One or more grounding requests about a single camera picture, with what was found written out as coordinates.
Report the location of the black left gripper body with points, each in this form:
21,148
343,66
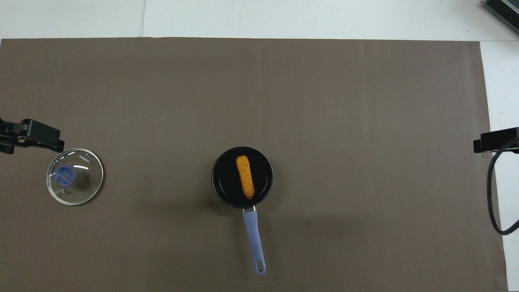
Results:
8,134

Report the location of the glass lid with blue knob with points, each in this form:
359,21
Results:
85,182

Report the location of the yellow toy corn cob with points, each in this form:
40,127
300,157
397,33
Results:
245,175

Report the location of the brown table mat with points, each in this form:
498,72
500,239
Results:
162,101

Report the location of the black ribbed metal box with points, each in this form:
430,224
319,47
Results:
505,10

